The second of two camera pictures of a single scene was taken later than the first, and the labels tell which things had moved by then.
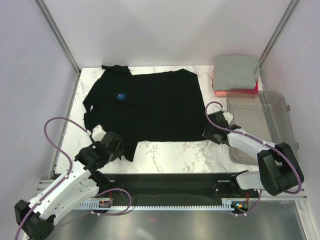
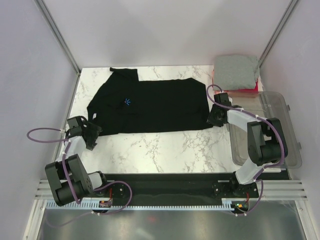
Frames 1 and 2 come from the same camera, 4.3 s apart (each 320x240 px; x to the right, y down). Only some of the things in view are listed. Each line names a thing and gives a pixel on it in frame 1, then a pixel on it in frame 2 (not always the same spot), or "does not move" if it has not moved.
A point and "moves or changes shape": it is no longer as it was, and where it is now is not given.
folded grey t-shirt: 235,72 does not move
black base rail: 172,189 does not move
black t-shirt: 165,106 moves or changes shape
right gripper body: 209,132 → 213,118
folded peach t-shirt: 231,93 does not move
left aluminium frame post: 57,33 does not move
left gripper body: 114,155 → 93,133
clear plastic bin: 264,115 does not move
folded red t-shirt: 255,91 does not move
